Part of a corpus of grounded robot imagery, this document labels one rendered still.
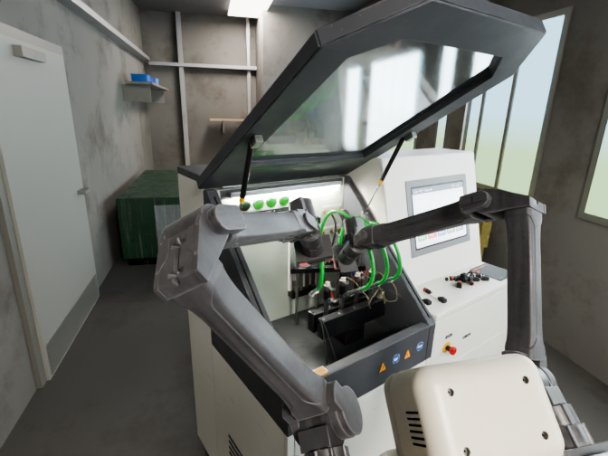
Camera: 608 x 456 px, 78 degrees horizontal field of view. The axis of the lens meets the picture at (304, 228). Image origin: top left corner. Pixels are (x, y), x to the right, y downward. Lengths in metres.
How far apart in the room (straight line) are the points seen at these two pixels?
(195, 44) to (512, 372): 7.92
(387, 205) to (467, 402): 1.15
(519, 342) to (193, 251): 0.65
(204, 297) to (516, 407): 0.46
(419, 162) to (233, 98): 6.59
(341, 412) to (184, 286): 0.33
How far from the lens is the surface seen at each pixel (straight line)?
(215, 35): 8.24
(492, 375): 0.65
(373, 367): 1.42
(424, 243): 1.85
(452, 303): 1.73
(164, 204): 4.42
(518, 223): 0.91
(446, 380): 0.61
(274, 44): 7.18
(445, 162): 1.99
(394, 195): 1.69
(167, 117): 8.18
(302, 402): 0.64
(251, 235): 0.64
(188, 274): 0.48
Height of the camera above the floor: 1.74
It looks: 17 degrees down
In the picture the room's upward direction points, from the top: 1 degrees clockwise
